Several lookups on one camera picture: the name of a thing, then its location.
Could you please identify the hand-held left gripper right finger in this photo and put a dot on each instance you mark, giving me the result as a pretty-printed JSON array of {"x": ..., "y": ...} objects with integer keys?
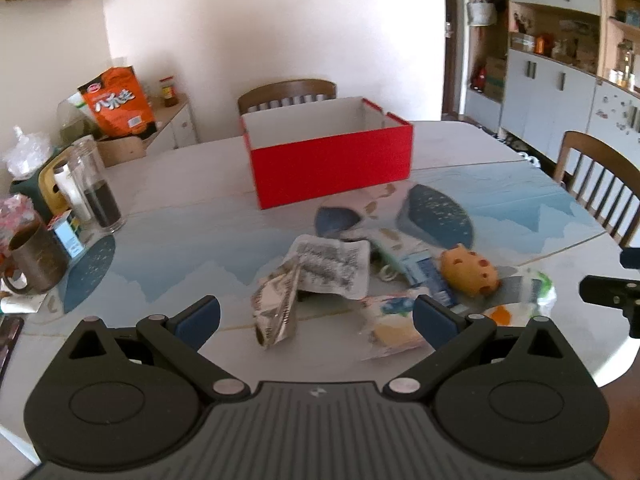
[{"x": 435, "y": 322}]

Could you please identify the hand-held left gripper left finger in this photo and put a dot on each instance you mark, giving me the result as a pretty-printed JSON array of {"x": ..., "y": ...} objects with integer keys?
[{"x": 197, "y": 322}]

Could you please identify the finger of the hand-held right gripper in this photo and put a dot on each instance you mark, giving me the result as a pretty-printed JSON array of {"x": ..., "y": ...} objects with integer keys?
[
  {"x": 631, "y": 257},
  {"x": 612, "y": 292}
]

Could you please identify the blue carton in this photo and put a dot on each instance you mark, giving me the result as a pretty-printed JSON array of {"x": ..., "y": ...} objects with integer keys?
[{"x": 425, "y": 275}]

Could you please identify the red cardboard box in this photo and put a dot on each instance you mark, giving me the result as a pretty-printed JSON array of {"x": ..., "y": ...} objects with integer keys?
[{"x": 330, "y": 165}]

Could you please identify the clear yellow snack packet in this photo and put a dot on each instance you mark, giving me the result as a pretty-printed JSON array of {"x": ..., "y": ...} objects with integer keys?
[{"x": 387, "y": 325}]

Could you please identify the yellow spotted toy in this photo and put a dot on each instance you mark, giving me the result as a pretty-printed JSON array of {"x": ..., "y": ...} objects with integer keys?
[{"x": 467, "y": 269}]

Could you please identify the brown striped snack packet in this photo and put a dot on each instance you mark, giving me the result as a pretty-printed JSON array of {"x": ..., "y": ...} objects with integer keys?
[{"x": 275, "y": 305}]

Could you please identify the green white plastic packet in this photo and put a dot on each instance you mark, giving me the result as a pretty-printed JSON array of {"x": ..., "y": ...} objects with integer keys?
[{"x": 530, "y": 295}]

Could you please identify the wooden chair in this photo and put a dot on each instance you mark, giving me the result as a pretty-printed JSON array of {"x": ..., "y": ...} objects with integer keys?
[
  {"x": 595, "y": 160},
  {"x": 285, "y": 94}
]

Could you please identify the white grey printed packet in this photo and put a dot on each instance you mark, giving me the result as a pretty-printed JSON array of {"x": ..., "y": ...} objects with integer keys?
[{"x": 330, "y": 265}]

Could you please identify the white cabinet with stickers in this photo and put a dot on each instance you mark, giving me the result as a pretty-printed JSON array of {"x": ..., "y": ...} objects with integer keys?
[{"x": 615, "y": 115}]

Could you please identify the small blue white box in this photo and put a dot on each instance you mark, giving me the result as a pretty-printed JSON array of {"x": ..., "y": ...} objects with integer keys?
[{"x": 67, "y": 235}]

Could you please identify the glass jar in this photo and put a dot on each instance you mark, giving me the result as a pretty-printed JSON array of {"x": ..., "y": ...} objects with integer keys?
[{"x": 97, "y": 185}]

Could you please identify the brown mug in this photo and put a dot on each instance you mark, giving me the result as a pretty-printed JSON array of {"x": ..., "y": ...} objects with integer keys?
[{"x": 37, "y": 260}]

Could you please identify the white roll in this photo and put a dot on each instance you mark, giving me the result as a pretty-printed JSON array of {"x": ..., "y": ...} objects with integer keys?
[{"x": 72, "y": 192}]

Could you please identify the small cardboard box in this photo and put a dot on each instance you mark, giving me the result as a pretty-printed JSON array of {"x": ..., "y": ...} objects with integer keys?
[{"x": 122, "y": 150}]

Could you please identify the low white cabinet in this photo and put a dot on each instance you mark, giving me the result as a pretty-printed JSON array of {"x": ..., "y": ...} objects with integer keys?
[{"x": 172, "y": 127}]

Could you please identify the pink plastic bag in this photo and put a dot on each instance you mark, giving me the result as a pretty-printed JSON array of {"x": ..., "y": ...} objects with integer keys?
[{"x": 17, "y": 215}]

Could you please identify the brown cardboard box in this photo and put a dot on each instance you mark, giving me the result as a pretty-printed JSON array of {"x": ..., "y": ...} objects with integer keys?
[{"x": 495, "y": 80}]

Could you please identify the orange snack bag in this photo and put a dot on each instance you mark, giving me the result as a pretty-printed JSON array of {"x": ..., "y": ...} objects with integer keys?
[{"x": 120, "y": 105}]

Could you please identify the sauce jar with red lid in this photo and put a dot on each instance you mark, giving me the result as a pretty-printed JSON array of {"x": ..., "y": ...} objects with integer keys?
[{"x": 168, "y": 92}]

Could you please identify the red bottle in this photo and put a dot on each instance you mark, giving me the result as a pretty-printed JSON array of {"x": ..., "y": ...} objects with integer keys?
[{"x": 480, "y": 79}]

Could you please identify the clear plastic bag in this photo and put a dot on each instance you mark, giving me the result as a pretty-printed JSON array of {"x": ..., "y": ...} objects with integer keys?
[{"x": 27, "y": 152}]

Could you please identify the hanging grey bag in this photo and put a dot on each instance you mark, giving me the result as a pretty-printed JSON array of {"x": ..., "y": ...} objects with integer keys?
[{"x": 481, "y": 12}]

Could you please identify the white and wood wall cabinet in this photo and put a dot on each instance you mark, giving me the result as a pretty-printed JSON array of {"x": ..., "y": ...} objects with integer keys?
[{"x": 545, "y": 85}]

